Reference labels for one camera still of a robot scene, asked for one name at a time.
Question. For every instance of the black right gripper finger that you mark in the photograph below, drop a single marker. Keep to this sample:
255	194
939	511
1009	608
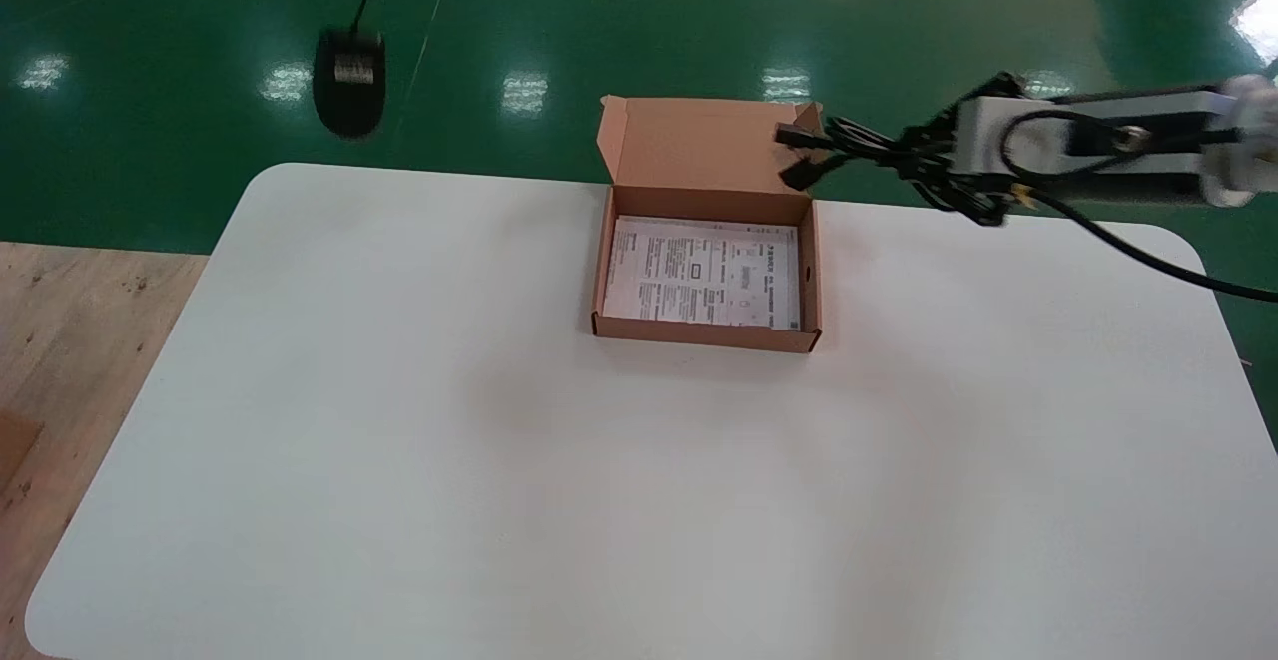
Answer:
929	141
939	193

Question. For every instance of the right robot arm silver black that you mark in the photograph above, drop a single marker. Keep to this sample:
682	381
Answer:
1118	141

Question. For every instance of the white printed paper manual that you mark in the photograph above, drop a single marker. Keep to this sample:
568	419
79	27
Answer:
699	271

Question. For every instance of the brown cardboard storage box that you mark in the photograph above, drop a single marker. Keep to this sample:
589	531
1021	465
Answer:
714	156

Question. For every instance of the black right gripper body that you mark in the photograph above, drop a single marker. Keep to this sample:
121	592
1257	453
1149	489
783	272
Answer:
983	209

